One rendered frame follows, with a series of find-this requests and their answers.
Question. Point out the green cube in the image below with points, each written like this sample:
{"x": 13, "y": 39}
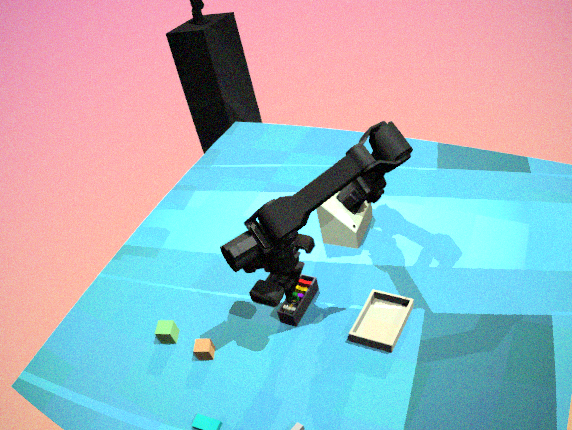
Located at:
{"x": 167, "y": 332}

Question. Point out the small orange cube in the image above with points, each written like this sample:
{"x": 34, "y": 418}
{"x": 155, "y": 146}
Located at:
{"x": 204, "y": 349}

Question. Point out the cream shallow square tray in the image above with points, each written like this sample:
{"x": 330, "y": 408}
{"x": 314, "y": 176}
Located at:
{"x": 381, "y": 321}

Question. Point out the teal flat block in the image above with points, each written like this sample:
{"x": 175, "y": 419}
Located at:
{"x": 202, "y": 422}

